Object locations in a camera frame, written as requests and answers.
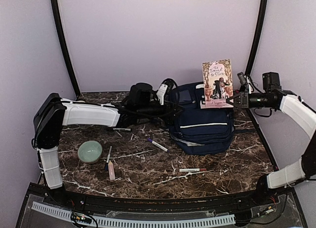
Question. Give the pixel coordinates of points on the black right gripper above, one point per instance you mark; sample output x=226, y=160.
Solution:
x=244, y=100

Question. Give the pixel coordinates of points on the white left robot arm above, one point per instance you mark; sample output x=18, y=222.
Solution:
x=142, y=102

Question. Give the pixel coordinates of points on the black left frame post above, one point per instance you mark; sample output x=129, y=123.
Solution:
x=63, y=46

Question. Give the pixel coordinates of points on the red capped white marker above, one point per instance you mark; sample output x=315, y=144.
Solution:
x=192, y=169

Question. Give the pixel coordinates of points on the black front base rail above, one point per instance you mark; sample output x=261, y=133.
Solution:
x=234, y=203

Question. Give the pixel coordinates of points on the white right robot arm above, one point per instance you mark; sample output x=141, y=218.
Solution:
x=293, y=106

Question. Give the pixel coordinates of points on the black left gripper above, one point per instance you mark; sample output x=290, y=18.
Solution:
x=170, y=110

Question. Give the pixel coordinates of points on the black right frame post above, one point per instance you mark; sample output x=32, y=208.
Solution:
x=257, y=36

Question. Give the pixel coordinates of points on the black frame post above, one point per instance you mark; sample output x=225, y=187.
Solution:
x=63, y=46
x=257, y=36

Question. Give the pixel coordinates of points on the white slotted cable duct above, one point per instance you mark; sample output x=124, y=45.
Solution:
x=129, y=220

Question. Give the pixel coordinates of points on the light green ceramic bowl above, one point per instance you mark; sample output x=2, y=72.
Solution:
x=89, y=152

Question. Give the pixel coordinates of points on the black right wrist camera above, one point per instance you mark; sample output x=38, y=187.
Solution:
x=245, y=82

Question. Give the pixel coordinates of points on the purple capped white marker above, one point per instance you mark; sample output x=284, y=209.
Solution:
x=157, y=145

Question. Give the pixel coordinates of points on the navy blue student backpack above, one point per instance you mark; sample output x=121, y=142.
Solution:
x=200, y=131

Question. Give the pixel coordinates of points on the pink pencil-shaped eraser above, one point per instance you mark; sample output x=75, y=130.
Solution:
x=111, y=170

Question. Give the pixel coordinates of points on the black capped white marker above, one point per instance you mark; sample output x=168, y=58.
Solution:
x=122, y=129

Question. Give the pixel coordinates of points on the pink illustrated paperback book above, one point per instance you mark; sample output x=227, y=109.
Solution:
x=218, y=84

